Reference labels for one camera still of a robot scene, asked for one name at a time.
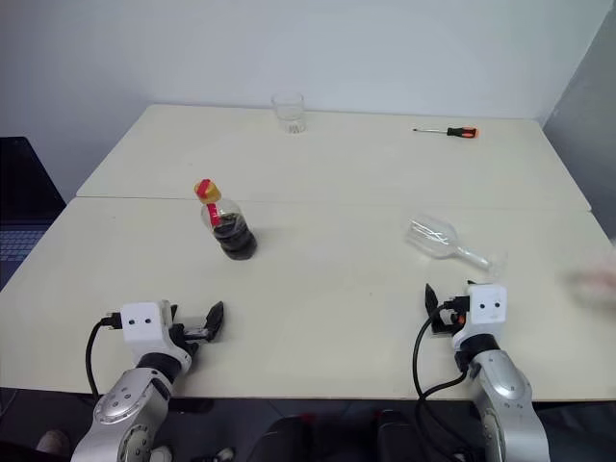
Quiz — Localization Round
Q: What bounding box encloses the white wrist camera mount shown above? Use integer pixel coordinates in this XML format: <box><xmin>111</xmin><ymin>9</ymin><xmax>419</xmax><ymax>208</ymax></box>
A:
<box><xmin>119</xmin><ymin>300</ymin><xmax>193</xmax><ymax>377</ymax></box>
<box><xmin>451</xmin><ymin>283</ymin><xmax>510</xmax><ymax>348</ymax></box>

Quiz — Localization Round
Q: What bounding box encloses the soy sauce bottle red cap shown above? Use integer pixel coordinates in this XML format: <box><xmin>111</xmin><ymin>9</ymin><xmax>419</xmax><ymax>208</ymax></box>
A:
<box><xmin>198</xmin><ymin>194</ymin><xmax>259</xmax><ymax>262</ymax></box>

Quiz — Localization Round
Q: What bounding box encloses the pale shoe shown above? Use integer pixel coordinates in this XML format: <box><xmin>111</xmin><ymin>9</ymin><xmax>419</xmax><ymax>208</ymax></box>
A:
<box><xmin>36</xmin><ymin>429</ymin><xmax>71</xmax><ymax>454</ymax></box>

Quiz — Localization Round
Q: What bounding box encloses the black laptop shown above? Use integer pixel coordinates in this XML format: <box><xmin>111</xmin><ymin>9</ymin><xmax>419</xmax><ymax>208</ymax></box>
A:
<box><xmin>0</xmin><ymin>136</ymin><xmax>67</xmax><ymax>290</ymax></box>

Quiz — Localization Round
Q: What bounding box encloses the yellow and red bottle cap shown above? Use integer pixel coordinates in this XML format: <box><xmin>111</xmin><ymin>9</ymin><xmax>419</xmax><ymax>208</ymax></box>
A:
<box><xmin>193</xmin><ymin>178</ymin><xmax>223</xmax><ymax>202</ymax></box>

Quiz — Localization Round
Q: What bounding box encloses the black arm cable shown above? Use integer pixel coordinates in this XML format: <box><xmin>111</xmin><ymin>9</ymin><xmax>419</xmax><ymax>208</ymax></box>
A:
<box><xmin>85</xmin><ymin>311</ymin><xmax>124</xmax><ymax>401</ymax></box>
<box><xmin>412</xmin><ymin>295</ymin><xmax>475</xmax><ymax>401</ymax></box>

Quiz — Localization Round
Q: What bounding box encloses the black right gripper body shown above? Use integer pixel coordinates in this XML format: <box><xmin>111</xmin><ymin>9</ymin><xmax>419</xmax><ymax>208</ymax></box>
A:
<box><xmin>430</xmin><ymin>306</ymin><xmax>467</xmax><ymax>339</ymax></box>

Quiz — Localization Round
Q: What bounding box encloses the grey partition panel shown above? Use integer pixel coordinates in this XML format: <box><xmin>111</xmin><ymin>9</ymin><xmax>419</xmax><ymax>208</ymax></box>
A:
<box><xmin>538</xmin><ymin>0</ymin><xmax>616</xmax><ymax>271</ymax></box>

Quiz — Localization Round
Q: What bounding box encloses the clear plastic wine glass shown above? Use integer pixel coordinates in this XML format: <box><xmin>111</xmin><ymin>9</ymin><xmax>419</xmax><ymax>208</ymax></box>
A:
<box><xmin>406</xmin><ymin>213</ymin><xmax>509</xmax><ymax>278</ymax></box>

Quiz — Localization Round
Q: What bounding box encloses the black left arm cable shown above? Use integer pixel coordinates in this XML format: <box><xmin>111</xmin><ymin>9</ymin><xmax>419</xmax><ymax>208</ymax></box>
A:
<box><xmin>85</xmin><ymin>311</ymin><xmax>124</xmax><ymax>401</ymax></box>

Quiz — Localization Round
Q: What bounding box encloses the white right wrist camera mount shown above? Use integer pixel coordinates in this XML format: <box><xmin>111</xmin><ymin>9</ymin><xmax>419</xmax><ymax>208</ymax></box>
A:
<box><xmin>451</xmin><ymin>283</ymin><xmax>510</xmax><ymax>348</ymax></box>

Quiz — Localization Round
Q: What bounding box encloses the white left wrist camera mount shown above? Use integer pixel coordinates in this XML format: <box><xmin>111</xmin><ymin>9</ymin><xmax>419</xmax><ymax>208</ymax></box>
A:
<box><xmin>119</xmin><ymin>300</ymin><xmax>193</xmax><ymax>377</ymax></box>

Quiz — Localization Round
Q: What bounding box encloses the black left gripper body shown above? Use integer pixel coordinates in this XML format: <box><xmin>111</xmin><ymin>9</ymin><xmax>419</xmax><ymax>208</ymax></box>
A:
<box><xmin>170</xmin><ymin>314</ymin><xmax>214</xmax><ymax>360</ymax></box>

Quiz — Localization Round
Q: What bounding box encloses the person's bare hand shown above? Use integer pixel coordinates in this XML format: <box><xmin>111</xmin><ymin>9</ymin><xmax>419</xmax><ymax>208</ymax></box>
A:
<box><xmin>562</xmin><ymin>252</ymin><xmax>616</xmax><ymax>309</ymax></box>

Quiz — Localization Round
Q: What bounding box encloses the orange and black screwdriver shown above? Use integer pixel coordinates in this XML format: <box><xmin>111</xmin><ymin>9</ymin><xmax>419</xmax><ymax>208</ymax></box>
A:
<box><xmin>412</xmin><ymin>125</ymin><xmax>481</xmax><ymax>141</ymax></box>

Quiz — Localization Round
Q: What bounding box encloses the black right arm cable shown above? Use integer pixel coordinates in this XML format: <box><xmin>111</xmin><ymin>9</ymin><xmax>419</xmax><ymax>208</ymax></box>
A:
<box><xmin>412</xmin><ymin>295</ymin><xmax>475</xmax><ymax>401</ymax></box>

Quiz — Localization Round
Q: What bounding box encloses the clear glass tumbler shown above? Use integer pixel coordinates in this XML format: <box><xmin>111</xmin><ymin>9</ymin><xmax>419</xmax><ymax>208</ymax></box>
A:
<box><xmin>270</xmin><ymin>91</ymin><xmax>307</xmax><ymax>137</ymax></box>

